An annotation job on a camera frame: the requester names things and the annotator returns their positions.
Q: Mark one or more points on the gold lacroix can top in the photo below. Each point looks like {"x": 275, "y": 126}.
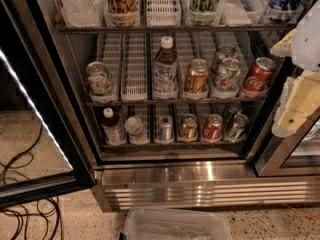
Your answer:
{"x": 121, "y": 13}

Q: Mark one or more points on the green can bottom rear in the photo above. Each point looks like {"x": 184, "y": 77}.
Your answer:
{"x": 231, "y": 109}

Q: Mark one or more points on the gold can shelf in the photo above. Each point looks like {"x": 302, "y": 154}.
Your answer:
{"x": 195, "y": 83}
{"x": 188, "y": 128}

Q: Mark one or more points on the blue white can top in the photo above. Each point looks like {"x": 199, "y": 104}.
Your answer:
{"x": 281, "y": 11}

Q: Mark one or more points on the tall tea bottle middle shelf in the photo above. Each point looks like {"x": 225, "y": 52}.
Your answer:
{"x": 165, "y": 68}

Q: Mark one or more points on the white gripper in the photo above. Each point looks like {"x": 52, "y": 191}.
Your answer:
{"x": 307, "y": 43}

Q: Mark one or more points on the gold can middle shelf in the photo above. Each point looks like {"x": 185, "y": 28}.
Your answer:
{"x": 195, "y": 83}

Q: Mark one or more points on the white green can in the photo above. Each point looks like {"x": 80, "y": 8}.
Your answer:
{"x": 225, "y": 80}
{"x": 99, "y": 82}

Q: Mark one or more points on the glass fridge door left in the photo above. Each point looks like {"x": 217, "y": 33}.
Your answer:
{"x": 45, "y": 148}

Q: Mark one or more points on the gold can bottom shelf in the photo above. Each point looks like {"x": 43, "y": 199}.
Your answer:
{"x": 188, "y": 128}

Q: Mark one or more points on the glass fridge door right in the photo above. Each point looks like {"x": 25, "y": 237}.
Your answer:
{"x": 297, "y": 154}

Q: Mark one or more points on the green can bottom front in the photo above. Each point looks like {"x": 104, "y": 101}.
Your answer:
{"x": 236, "y": 128}

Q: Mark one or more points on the glass fridge door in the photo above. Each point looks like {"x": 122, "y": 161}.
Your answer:
{"x": 297, "y": 154}
{"x": 45, "y": 148}

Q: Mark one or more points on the white green can middle front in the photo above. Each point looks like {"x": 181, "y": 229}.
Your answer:
{"x": 225, "y": 80}

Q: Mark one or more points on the clear plastic bin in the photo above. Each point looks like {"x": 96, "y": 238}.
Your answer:
{"x": 174, "y": 224}

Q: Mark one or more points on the green lacroix can top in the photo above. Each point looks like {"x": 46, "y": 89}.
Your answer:
{"x": 203, "y": 12}

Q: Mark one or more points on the silver can bottom shelf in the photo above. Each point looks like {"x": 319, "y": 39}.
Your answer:
{"x": 165, "y": 133}

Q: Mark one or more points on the red can bottom shelf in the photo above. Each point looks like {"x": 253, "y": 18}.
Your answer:
{"x": 212, "y": 129}

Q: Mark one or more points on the white green can left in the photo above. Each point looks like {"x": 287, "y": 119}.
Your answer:
{"x": 99, "y": 82}

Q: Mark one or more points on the clear water bottle top shelf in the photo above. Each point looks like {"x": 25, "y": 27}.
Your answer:
{"x": 82, "y": 13}

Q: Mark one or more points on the red coca-cola can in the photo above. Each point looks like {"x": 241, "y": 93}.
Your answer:
{"x": 257, "y": 78}

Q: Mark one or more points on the silver can middle rear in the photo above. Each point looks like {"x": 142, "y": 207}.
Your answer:
{"x": 223, "y": 51}

